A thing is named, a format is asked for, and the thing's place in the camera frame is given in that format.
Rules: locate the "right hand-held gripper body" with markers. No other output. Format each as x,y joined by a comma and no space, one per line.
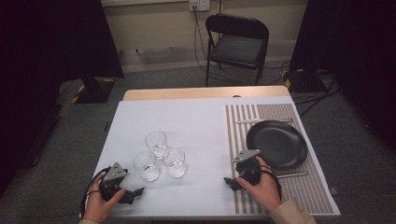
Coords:
249,169

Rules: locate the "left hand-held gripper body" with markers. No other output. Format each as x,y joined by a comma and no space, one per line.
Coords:
114,174

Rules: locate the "clear drinking glass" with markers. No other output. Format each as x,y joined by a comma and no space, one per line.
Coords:
157,144
175,163
146,166

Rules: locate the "person's right hand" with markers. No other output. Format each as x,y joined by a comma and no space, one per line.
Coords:
266,189

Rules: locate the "person's left hand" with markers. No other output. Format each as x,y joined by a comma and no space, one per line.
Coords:
96,205

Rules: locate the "black round plate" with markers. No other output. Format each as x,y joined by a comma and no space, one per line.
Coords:
277,144

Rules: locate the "silver knife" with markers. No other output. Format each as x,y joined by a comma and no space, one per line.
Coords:
249,121

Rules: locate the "striped grey placemat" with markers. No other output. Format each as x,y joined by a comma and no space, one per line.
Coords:
311,193

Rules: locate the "white table sheet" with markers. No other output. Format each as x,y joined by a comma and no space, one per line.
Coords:
186,124

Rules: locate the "black stand base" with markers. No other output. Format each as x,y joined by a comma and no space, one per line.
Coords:
93,90

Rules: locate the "wooden table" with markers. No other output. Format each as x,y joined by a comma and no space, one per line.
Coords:
186,92

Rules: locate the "black floor box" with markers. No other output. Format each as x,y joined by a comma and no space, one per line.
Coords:
303,81

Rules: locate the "black folding chair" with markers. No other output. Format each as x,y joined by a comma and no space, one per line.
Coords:
238,49

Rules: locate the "black curtain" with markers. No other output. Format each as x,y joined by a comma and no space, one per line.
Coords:
46,62
358,46

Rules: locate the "white wall outlet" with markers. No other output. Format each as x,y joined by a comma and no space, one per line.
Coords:
199,4

